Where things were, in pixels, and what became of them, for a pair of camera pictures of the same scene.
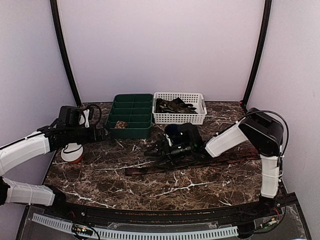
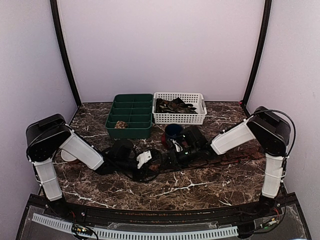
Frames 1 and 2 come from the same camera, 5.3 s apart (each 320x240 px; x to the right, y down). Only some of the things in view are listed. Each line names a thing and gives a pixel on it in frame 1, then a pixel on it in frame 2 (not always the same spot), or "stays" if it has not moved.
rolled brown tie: x=121 y=124 stays
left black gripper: x=100 y=133 -> x=141 y=171
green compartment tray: x=137 y=110 stays
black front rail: x=250 y=211 stays
